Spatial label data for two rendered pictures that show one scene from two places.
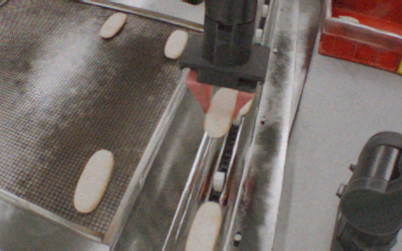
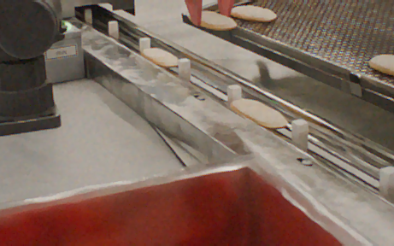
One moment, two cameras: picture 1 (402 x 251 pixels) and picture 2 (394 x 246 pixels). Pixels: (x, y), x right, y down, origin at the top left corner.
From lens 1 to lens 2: 124 cm
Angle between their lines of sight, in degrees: 109
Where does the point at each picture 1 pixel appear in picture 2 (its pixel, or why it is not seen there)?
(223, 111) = (205, 14)
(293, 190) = (119, 117)
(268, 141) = (172, 90)
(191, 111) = not seen: hidden behind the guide
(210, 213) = (166, 58)
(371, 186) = not seen: outside the picture
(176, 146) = not seen: hidden behind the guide
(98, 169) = (255, 10)
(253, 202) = (140, 67)
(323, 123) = (134, 169)
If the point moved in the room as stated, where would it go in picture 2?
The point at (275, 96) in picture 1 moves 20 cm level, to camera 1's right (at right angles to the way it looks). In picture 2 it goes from (215, 116) to (61, 169)
